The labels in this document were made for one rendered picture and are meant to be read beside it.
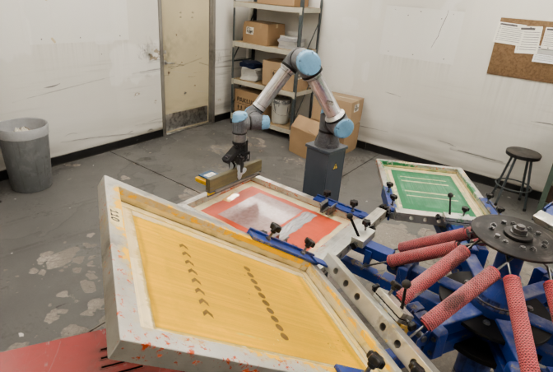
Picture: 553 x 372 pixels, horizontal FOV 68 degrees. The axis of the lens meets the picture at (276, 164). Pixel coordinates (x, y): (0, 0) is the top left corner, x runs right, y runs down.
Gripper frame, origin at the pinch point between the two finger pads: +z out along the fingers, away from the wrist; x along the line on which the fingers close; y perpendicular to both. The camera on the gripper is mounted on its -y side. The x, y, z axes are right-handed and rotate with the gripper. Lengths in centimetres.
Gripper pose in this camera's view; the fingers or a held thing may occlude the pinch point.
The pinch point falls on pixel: (235, 177)
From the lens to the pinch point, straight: 222.4
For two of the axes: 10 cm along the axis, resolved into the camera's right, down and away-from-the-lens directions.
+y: 6.0, -2.8, 7.5
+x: -8.0, -2.8, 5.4
